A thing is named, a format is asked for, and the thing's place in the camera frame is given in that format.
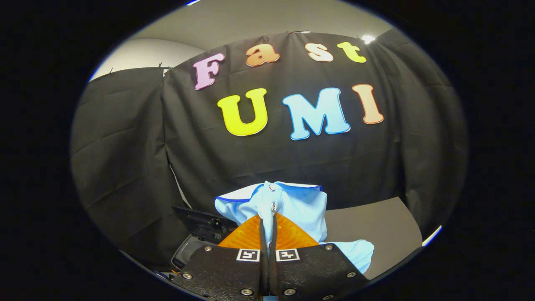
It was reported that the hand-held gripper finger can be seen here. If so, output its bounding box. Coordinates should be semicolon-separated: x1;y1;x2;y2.
270;212;370;301
169;213;270;301

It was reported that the light blue shirt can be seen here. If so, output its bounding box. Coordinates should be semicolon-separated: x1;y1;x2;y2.
214;181;375;274

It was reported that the beige cabinet with dark top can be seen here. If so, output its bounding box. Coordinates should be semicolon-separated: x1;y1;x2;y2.
324;196;423;280

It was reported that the black backdrop cloth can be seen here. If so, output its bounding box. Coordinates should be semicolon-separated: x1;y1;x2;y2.
70;29;469;272

